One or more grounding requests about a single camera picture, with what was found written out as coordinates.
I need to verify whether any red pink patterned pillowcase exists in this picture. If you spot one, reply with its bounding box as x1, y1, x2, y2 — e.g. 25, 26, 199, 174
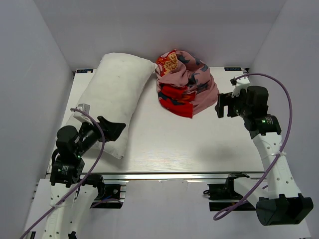
156, 49, 219, 118

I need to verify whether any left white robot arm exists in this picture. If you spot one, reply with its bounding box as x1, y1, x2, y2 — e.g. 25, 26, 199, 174
42, 116, 126, 239

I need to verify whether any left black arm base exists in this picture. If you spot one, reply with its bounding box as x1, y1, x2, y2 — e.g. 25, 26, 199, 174
91, 184, 126, 209

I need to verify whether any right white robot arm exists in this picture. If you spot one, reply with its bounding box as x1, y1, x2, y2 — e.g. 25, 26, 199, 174
213, 86, 314, 226

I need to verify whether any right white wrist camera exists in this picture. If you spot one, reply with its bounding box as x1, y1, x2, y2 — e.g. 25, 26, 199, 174
230, 76, 250, 98

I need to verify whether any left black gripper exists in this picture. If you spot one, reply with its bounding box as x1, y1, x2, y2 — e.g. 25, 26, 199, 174
74, 115, 126, 156

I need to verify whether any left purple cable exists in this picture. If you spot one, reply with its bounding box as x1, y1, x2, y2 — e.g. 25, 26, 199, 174
19, 108, 106, 239

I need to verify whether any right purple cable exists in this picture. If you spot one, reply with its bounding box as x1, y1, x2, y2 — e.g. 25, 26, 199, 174
213, 73, 293, 221

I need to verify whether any blue table label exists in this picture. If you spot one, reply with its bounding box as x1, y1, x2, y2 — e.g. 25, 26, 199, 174
224, 67, 242, 71
76, 69, 94, 74

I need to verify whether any purple cable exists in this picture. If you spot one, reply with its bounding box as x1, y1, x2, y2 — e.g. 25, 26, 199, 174
19, 108, 106, 239
213, 73, 293, 221

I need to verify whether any right blue table label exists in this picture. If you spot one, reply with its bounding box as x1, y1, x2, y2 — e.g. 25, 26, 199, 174
224, 67, 242, 71

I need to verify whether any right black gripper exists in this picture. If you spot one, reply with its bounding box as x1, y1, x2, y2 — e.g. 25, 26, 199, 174
214, 88, 251, 119

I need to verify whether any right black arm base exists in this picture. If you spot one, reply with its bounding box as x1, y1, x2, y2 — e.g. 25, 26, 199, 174
203, 184, 243, 212

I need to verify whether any aluminium front rail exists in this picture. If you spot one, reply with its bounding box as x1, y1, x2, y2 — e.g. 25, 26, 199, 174
44, 171, 266, 182

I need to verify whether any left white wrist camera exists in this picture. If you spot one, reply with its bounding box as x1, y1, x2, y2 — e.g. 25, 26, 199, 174
73, 104, 91, 124

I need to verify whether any white pillow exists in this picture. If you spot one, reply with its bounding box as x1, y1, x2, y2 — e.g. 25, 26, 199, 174
62, 52, 159, 160

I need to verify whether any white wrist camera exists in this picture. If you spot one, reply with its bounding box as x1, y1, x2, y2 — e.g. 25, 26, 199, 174
73, 104, 91, 124
230, 76, 250, 98

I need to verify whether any left blue table label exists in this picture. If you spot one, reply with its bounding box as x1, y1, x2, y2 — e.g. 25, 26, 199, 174
76, 69, 94, 74

